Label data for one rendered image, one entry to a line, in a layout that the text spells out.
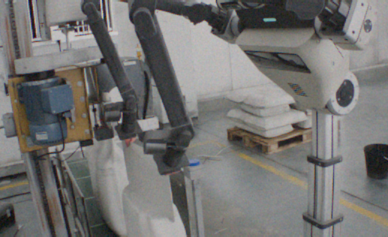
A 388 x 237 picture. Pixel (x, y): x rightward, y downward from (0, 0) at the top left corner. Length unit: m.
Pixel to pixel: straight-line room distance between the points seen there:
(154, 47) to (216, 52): 5.60
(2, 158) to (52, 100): 3.19
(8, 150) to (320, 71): 3.81
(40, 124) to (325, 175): 1.07
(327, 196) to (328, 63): 0.56
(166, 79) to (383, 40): 8.71
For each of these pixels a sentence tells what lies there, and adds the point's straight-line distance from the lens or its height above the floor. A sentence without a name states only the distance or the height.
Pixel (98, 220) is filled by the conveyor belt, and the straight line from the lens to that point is 2.43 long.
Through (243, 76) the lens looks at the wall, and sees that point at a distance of 6.81.
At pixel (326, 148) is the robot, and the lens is 1.46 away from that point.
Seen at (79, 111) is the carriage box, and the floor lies 1.15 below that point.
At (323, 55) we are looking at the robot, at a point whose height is 1.35.
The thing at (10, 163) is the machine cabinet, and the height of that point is 0.20.
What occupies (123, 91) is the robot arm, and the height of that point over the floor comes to 1.25.
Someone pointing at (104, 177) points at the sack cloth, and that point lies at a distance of 2.07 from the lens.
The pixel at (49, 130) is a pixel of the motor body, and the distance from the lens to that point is 1.48.
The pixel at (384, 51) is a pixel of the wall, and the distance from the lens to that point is 9.56.
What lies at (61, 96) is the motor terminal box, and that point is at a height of 1.27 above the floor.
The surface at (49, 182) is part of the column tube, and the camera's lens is 1.81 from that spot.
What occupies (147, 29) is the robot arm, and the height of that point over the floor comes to 1.47.
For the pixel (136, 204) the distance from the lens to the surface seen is 1.54.
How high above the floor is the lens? 1.47
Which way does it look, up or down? 13 degrees down
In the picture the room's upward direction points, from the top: 5 degrees counter-clockwise
